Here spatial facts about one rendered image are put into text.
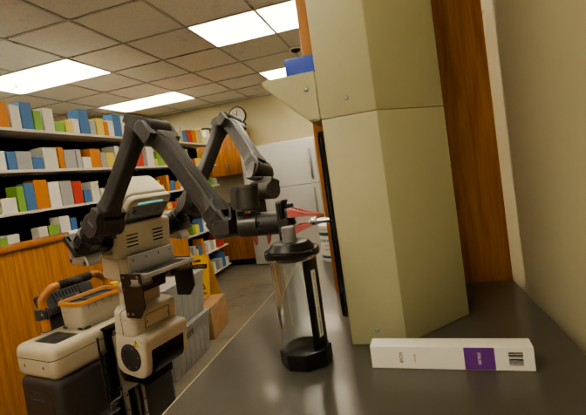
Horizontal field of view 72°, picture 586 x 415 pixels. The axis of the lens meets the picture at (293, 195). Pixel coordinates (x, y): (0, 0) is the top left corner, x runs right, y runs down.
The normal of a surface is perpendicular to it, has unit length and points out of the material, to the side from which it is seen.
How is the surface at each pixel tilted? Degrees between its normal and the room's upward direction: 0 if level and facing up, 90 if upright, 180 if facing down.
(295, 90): 90
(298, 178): 90
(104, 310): 92
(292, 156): 90
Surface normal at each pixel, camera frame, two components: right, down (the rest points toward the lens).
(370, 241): -0.25, 0.09
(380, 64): 0.50, -0.03
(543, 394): -0.14, -0.99
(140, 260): 0.88, -0.11
